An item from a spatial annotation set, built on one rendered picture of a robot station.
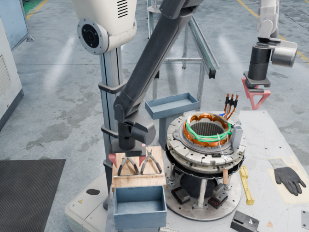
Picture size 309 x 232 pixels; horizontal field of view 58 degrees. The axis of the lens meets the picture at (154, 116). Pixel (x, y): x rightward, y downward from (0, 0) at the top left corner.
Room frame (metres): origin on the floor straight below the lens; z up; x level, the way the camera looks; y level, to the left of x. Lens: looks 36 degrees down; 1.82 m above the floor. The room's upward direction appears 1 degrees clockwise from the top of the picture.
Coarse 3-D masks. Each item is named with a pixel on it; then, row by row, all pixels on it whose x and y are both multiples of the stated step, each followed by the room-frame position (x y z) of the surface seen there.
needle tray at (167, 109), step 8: (168, 96) 1.22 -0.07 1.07; (176, 96) 1.24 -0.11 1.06; (184, 96) 1.26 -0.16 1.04; (192, 96) 1.23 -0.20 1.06; (152, 104) 1.19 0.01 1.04; (160, 104) 1.21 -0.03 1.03; (168, 104) 1.21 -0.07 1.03; (176, 104) 1.21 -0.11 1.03; (184, 104) 1.21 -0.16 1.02; (192, 104) 1.16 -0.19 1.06; (152, 112) 1.09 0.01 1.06; (160, 112) 1.09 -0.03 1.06; (168, 112) 1.11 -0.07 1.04; (176, 112) 1.13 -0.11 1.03; (160, 120) 1.18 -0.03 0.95; (168, 120) 1.13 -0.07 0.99; (160, 128) 1.17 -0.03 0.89; (160, 136) 1.17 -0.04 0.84; (160, 144) 1.17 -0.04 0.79
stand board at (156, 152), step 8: (152, 152) 0.81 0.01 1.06; (160, 152) 0.81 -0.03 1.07; (120, 160) 0.76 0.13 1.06; (136, 160) 0.76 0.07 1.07; (144, 160) 0.76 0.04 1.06; (160, 160) 0.76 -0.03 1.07; (128, 168) 0.72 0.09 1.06; (144, 168) 0.72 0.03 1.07; (152, 168) 0.72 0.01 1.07; (112, 176) 0.68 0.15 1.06; (112, 184) 0.64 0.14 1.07; (120, 184) 0.64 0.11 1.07; (128, 184) 0.65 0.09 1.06; (136, 184) 0.65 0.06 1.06; (144, 184) 0.65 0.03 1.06; (152, 184) 0.65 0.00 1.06; (160, 184) 0.65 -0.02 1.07
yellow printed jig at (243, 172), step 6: (240, 168) 0.99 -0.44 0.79; (240, 174) 0.94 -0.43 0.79; (246, 174) 0.93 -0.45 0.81; (246, 180) 0.91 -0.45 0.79; (246, 186) 0.87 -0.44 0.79; (246, 192) 0.84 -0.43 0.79; (246, 198) 0.81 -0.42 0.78; (252, 198) 0.79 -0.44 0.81; (246, 204) 0.78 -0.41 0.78; (252, 204) 0.78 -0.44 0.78
